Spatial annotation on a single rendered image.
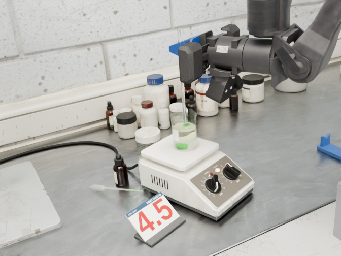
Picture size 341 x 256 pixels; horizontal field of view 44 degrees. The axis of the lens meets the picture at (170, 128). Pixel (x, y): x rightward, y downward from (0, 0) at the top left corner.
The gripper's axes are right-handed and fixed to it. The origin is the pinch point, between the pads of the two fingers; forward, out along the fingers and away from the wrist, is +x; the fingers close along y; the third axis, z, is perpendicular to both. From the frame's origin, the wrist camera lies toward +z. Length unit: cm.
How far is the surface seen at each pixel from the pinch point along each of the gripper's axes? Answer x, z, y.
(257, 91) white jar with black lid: 6, 25, 49
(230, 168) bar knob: -8.7, 22.6, -0.4
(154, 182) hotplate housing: 4.8, 25.5, -7.2
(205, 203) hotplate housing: -7.8, 25.5, -9.1
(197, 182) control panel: -5.1, 22.8, -7.0
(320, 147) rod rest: -19.1, 27.7, 25.4
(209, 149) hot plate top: -3.5, 20.1, 1.0
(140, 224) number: 0.2, 26.7, -18.3
